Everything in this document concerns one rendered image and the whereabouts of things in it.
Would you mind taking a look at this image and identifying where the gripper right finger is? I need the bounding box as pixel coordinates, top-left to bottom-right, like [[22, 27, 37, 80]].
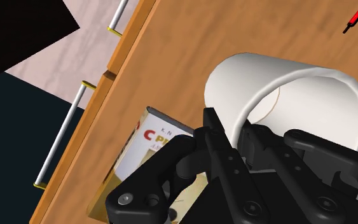
[[237, 120, 358, 224]]

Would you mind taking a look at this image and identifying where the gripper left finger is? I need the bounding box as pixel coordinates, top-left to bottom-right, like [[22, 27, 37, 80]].
[[105, 106, 271, 224]]

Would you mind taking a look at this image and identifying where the white cup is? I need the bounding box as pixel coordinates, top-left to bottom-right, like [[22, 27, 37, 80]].
[[203, 52, 358, 153]]

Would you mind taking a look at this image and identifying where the white and yellow book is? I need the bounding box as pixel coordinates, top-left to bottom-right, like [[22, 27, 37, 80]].
[[86, 106, 209, 224]]

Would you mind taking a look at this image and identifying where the wooden chest of drawers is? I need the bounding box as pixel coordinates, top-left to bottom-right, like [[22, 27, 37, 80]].
[[28, 0, 358, 224]]

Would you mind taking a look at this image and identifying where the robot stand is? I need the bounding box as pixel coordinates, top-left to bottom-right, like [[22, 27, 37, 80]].
[[0, 0, 81, 84]]

